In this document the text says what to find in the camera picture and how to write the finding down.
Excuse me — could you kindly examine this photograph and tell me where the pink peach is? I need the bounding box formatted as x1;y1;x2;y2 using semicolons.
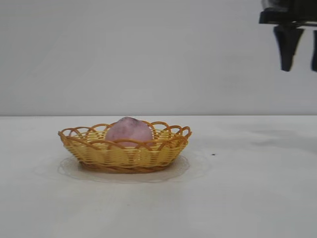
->
105;116;153;149

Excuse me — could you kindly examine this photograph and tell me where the yellow woven wicker basket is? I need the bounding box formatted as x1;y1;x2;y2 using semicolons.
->
58;120;193;174

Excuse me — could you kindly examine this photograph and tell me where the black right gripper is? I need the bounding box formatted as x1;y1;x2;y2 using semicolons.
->
259;0;317;72

